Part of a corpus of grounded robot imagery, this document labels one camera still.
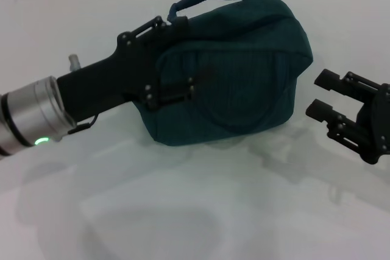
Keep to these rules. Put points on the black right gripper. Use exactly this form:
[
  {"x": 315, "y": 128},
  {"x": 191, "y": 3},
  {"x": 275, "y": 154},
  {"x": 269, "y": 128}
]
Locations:
[{"x": 374, "y": 123}]

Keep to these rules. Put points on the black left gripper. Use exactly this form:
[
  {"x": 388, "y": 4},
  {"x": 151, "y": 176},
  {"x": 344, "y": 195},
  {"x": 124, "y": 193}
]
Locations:
[{"x": 112, "y": 83}]

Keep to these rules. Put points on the dark teal insulated bag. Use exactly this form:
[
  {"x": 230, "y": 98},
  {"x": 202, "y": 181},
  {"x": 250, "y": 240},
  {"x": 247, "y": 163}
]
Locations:
[{"x": 231, "y": 68}]

